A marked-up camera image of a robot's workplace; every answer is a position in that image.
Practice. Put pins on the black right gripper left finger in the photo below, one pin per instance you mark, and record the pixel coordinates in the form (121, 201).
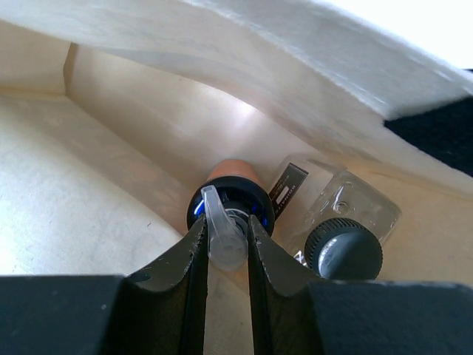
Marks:
(159, 309)

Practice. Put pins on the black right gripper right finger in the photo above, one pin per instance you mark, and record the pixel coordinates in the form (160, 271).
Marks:
(295, 312)

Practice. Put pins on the clear bottle dark cap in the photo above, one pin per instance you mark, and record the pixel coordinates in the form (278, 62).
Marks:
(330, 220)

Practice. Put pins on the beige canvas tote bag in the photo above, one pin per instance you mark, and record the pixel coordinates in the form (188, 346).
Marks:
(113, 114)

